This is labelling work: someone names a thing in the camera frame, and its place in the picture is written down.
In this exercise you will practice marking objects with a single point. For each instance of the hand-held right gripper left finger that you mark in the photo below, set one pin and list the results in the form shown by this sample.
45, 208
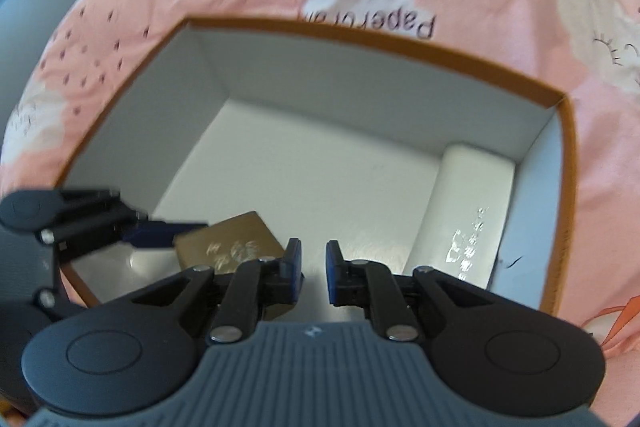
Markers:
295, 259

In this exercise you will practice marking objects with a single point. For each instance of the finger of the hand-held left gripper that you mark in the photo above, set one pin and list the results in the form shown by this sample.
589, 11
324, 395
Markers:
62, 304
160, 233

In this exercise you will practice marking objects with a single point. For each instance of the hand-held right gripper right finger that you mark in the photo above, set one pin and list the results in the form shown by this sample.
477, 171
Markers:
331, 263

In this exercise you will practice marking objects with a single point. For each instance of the gold box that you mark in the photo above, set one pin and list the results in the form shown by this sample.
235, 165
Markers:
235, 232

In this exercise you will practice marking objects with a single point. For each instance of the orange cardboard box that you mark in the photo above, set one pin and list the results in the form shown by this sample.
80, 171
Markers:
350, 97

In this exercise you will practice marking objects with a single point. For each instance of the white flat box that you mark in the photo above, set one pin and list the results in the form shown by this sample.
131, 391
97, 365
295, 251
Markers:
465, 197

